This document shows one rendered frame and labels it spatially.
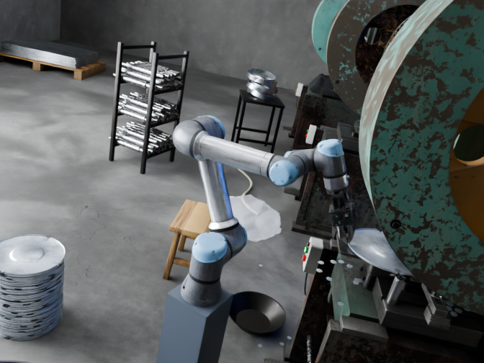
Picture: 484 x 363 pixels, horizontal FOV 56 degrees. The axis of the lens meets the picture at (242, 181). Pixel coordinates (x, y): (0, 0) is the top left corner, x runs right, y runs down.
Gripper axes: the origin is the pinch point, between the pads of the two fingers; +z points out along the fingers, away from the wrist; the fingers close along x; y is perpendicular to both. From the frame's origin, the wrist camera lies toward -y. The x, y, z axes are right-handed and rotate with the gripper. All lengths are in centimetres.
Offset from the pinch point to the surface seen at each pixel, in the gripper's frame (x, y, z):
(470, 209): 32, 37, -23
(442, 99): 28, 47, -52
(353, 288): -0.6, 4.7, 16.3
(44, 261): -122, 4, -6
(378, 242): 9.6, -5.3, 5.0
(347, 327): -1.9, 25.7, 16.1
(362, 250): 4.5, 2.7, 3.2
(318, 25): -24, -300, -67
